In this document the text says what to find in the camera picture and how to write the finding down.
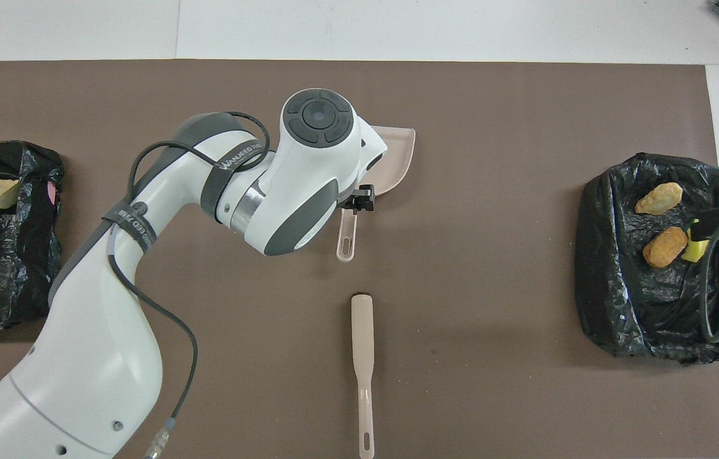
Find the brown foam chunk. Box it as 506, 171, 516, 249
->
643, 226, 690, 268

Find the small yellow sponge piece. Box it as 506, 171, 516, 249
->
681, 220, 712, 263

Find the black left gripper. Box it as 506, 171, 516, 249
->
343, 184, 376, 214

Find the beige plastic dustpan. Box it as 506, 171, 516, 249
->
335, 126, 417, 263

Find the black bag bin pink spot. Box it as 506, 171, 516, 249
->
0, 140, 66, 332

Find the beige hand brush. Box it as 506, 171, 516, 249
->
351, 294, 376, 459

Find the left arm gripper cable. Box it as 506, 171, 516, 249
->
106, 111, 272, 459

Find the brown table mat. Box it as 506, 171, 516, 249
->
0, 59, 719, 459

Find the black bag lined bin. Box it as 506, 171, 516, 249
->
574, 152, 719, 365

